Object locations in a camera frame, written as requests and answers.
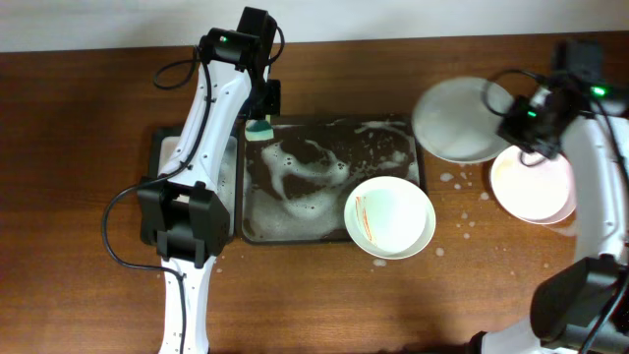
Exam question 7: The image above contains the green yellow sponge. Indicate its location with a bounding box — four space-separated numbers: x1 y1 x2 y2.
245 119 274 142

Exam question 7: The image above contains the pinkish white plate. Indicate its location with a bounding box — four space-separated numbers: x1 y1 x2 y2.
489 146 577 225

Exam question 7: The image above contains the pale grey-green plate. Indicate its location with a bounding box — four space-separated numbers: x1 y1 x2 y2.
411 77 513 164

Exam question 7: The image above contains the white plate with sauce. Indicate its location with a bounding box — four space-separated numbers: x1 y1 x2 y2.
343 176 436 260

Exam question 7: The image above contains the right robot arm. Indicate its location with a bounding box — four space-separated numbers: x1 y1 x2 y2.
465 40 628 354

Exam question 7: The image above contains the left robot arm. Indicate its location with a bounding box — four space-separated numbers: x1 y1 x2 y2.
137 7 283 353

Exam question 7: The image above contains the large black plate tray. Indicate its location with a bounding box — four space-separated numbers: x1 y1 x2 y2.
236 114 427 246

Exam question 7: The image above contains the small black soapy tray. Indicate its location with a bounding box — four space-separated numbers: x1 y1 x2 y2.
147 125 242 243

